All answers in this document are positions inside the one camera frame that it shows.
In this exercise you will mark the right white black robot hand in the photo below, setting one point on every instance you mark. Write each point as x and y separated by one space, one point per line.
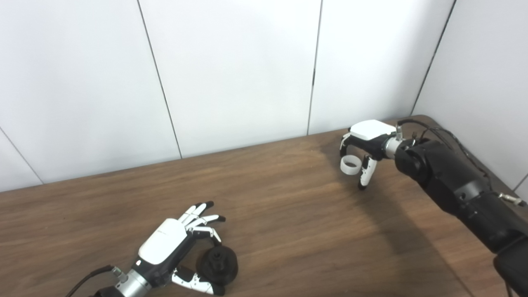
371 132

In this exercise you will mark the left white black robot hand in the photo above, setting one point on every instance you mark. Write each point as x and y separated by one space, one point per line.
161 241

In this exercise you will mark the round black part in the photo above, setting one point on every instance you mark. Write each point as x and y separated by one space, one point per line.
218 264

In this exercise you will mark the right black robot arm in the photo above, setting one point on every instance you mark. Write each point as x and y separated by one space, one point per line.
453 181

